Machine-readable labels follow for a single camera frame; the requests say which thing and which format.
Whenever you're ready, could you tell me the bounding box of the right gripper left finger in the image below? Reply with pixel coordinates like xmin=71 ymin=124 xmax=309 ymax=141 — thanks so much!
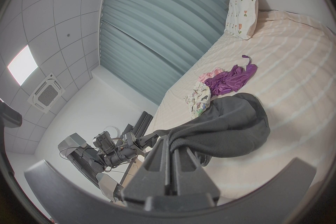
xmin=123 ymin=136 xmax=172 ymax=204

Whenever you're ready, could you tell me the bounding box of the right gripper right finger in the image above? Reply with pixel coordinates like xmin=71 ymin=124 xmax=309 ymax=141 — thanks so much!
xmin=172 ymin=148 xmax=220 ymax=204

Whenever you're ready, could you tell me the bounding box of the black T-shirt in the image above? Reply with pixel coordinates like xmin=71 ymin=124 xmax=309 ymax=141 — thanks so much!
xmin=153 ymin=93 xmax=271 ymax=168

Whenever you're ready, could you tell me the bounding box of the bed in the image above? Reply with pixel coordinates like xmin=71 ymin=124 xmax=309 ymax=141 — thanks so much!
xmin=119 ymin=0 xmax=336 ymax=205

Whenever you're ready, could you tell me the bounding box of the black chest of drawers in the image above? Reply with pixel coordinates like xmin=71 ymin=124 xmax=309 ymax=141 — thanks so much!
xmin=122 ymin=111 xmax=154 ymax=139

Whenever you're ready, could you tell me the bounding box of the round white mirror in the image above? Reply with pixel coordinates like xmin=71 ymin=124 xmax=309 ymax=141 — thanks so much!
xmin=103 ymin=125 xmax=121 ymax=137

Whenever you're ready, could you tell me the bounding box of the white printed garment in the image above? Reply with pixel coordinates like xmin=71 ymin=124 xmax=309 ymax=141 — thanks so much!
xmin=183 ymin=81 xmax=212 ymax=121

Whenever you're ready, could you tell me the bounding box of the pink garment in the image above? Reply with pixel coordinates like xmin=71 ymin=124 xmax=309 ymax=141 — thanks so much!
xmin=198 ymin=67 xmax=223 ymax=83

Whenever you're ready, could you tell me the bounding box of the ceiling air conditioner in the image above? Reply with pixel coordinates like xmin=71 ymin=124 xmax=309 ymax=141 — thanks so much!
xmin=28 ymin=72 xmax=65 ymax=114

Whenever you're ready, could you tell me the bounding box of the purple garment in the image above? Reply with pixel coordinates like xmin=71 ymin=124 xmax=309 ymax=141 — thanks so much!
xmin=204 ymin=55 xmax=258 ymax=96

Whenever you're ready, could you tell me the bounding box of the square ceiling light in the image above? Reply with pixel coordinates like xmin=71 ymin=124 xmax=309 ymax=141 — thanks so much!
xmin=7 ymin=44 xmax=38 ymax=85

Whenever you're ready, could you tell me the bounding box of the white printed pillow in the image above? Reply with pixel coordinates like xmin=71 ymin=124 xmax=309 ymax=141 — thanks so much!
xmin=224 ymin=0 xmax=259 ymax=40

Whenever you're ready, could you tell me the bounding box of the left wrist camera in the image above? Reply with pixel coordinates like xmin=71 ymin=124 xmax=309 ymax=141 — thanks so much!
xmin=124 ymin=132 xmax=136 ymax=148

